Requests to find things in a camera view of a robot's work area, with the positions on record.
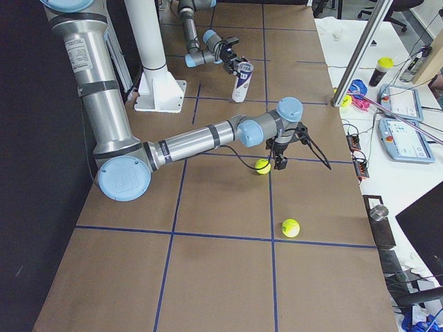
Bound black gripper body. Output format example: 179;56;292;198
270;136;292;159
221;48;239;73

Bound Wilson tennis ball can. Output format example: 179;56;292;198
232;65;254;103

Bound yellow tennis ball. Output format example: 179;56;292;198
254;158;271;174
281;219;300;238

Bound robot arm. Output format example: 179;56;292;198
177;0;253;78
44;1;309;201

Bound spare tennis balls on desk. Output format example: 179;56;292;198
340;90;352;107

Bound blue cloth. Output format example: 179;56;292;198
348;79;368;95

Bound metal cup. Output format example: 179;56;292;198
369;204;389;222

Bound near teach pendant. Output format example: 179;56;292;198
378;118;435;164

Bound teach pendant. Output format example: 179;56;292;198
378;118;435;164
378;84;424;122

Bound far teach pendant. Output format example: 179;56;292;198
378;84;424;122

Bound dark bottle yellow lid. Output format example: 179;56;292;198
368;57;394;87

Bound black computer monitor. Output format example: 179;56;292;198
396;183;443;275

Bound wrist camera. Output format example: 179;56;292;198
224;37;239;48
293;122;311;146

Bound white camera post base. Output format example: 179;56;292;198
123;0;187;113

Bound aluminium frame post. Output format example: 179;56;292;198
332;0;393;107

